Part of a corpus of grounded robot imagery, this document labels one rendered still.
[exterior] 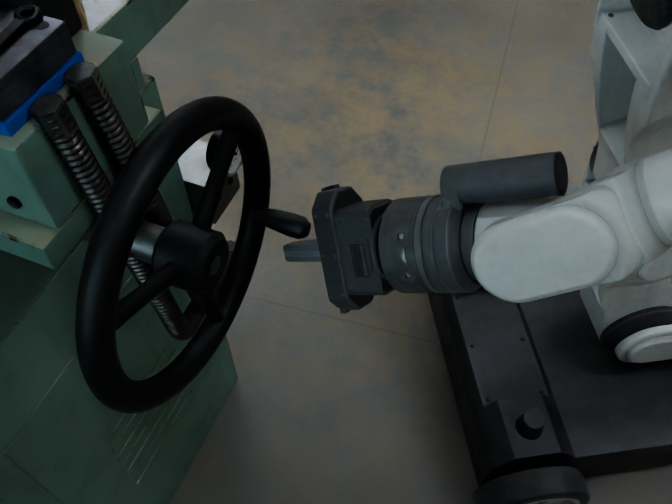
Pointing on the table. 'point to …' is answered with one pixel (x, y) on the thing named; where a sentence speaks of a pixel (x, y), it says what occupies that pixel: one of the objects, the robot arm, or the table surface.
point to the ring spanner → (19, 22)
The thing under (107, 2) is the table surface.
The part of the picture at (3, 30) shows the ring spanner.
